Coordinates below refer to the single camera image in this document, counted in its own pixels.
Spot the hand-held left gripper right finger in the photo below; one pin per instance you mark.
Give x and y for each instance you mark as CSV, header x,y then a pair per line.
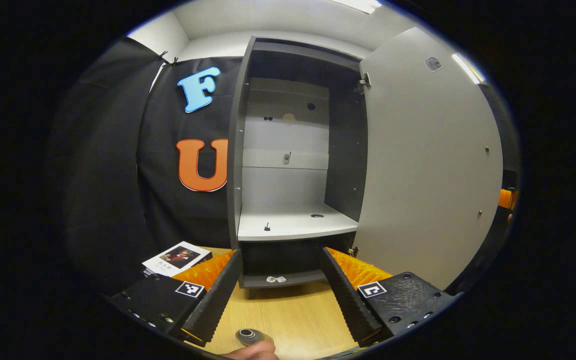
x,y
345,300

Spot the ceiling light panel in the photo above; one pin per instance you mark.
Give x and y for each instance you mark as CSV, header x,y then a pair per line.
x,y
468,67
358,5

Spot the metal cabinet door hinge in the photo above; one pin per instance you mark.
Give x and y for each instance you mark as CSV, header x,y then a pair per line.
x,y
364,82
353,251

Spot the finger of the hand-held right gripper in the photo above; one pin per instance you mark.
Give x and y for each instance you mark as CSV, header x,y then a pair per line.
x,y
506,199

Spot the dark grey cabinet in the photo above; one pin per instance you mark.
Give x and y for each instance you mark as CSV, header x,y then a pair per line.
x,y
348,165

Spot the silver bottle with printed label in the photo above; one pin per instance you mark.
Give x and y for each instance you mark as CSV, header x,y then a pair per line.
x,y
250,336

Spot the white book with portrait cover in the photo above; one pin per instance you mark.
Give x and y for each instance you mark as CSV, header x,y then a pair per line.
x,y
175,257

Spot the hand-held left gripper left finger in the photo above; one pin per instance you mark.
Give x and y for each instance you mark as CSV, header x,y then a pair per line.
x,y
218,300

